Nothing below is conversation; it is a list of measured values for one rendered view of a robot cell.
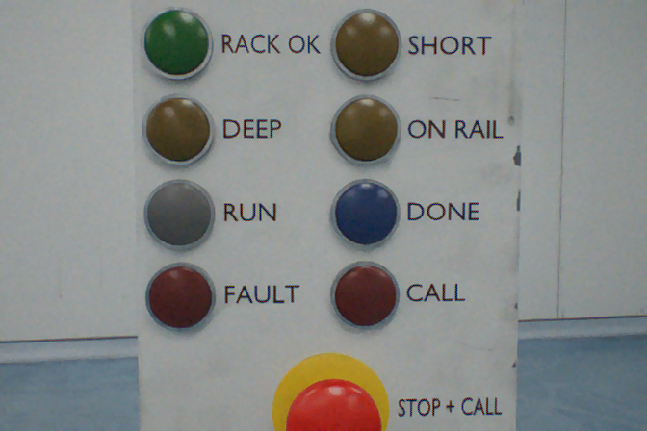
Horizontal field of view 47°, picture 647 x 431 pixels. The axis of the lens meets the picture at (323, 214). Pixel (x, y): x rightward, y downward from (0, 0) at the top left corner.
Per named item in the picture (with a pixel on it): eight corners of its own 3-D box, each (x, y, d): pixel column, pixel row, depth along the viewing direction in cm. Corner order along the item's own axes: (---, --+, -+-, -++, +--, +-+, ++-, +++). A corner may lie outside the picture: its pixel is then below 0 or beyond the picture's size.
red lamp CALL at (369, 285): (398, 328, 32) (399, 266, 32) (334, 329, 32) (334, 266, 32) (395, 324, 33) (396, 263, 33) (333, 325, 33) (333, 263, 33)
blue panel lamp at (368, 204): (399, 245, 32) (399, 182, 32) (334, 246, 32) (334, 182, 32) (396, 243, 33) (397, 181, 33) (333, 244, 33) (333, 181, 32)
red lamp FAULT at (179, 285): (212, 331, 32) (211, 266, 32) (146, 331, 32) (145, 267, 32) (214, 326, 33) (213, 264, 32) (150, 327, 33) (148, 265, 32)
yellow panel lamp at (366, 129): (400, 162, 32) (400, 96, 32) (334, 162, 32) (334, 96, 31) (397, 162, 33) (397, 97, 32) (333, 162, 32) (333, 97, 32)
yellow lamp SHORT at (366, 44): (400, 76, 31) (401, 10, 31) (334, 76, 31) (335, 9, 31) (397, 78, 32) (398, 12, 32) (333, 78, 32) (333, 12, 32)
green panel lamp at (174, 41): (209, 75, 31) (208, 8, 31) (142, 75, 31) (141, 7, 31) (211, 77, 32) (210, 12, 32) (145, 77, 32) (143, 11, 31)
